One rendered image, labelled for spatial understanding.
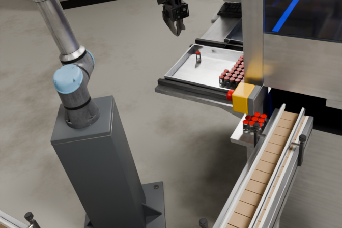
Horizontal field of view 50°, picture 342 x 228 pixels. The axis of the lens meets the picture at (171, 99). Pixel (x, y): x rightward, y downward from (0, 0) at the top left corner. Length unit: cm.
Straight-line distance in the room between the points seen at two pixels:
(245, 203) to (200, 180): 126
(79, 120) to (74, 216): 90
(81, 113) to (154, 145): 107
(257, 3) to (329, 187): 74
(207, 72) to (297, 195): 61
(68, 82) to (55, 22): 24
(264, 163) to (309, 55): 33
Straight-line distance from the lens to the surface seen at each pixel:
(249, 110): 120
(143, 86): 307
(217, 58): 163
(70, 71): 151
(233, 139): 125
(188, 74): 156
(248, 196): 104
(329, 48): 110
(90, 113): 157
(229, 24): 190
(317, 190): 151
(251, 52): 118
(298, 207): 163
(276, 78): 120
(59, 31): 153
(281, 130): 121
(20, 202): 256
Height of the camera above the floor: 176
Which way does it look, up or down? 38 degrees down
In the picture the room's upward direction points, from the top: 11 degrees counter-clockwise
